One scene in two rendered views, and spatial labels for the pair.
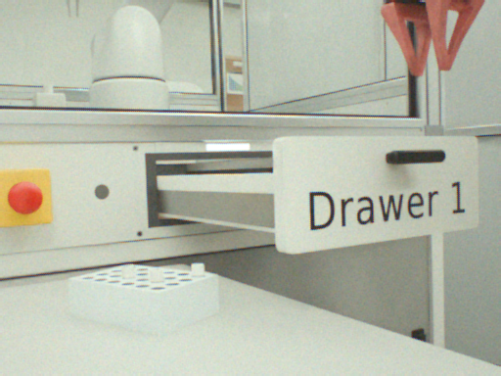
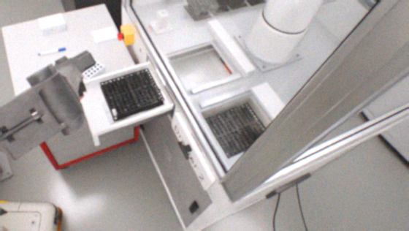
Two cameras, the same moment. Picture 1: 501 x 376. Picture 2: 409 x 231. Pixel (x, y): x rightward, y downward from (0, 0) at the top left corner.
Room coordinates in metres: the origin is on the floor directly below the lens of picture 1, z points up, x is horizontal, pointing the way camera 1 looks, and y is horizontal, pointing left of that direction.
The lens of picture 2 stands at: (0.80, -0.75, 1.89)
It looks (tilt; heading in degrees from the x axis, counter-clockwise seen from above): 56 degrees down; 90
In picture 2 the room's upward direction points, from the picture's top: 6 degrees clockwise
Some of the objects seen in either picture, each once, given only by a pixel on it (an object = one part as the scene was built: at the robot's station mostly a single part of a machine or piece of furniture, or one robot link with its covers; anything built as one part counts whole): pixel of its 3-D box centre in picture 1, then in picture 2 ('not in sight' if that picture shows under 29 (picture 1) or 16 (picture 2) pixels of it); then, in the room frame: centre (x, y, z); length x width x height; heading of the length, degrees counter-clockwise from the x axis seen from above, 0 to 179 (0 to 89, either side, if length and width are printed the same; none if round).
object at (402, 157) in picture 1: (407, 157); not in sight; (0.52, -0.20, 0.91); 0.07 x 0.04 x 0.01; 119
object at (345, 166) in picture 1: (387, 188); (85, 109); (0.55, -0.19, 0.87); 0.29 x 0.02 x 0.11; 119
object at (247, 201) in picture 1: (273, 193); (134, 95); (0.73, -0.09, 0.86); 0.40 x 0.26 x 0.06; 29
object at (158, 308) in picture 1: (143, 295); (89, 71); (0.50, 0.07, 0.78); 0.12 x 0.08 x 0.04; 53
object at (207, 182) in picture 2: not in sight; (190, 150); (0.98, -0.31, 0.87); 0.29 x 0.02 x 0.11; 119
